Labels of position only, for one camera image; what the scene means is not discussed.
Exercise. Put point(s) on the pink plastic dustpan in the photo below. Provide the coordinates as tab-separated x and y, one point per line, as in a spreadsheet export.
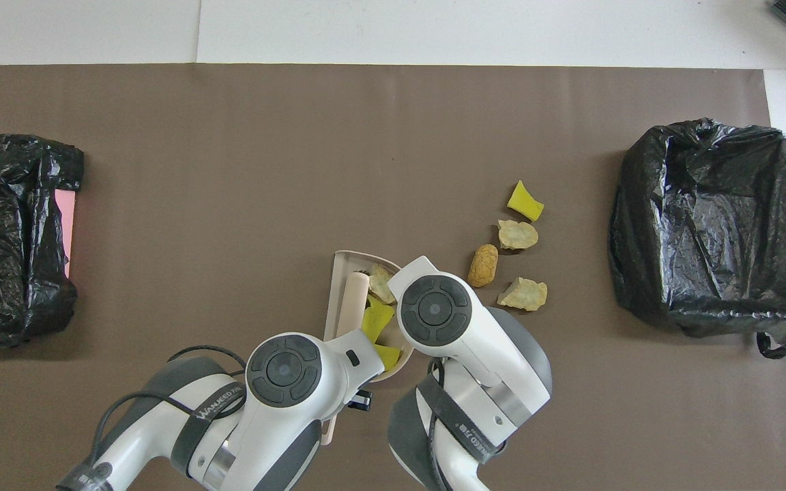
333	286

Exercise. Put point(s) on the brown bread roll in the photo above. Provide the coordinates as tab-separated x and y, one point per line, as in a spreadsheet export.
482	266

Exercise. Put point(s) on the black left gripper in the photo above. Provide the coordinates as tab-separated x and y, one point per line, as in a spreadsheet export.
360	400

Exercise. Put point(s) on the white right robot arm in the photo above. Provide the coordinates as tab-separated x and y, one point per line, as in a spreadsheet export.
434	310

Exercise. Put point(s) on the pink trash bin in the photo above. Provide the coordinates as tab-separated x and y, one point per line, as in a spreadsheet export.
65	232

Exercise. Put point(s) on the brown paper table mat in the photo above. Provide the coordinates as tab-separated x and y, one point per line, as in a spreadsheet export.
297	170

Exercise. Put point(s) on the black plastic trash bag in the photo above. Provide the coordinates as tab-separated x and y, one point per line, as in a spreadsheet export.
4	239
707	225

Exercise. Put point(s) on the beige brush black bristles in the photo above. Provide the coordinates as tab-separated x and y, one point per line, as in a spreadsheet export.
352	307

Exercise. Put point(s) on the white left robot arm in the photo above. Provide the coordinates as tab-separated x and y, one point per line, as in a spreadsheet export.
284	372

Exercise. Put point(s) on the beige sponge chunk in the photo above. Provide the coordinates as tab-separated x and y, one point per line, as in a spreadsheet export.
522	294
517	234
381	283

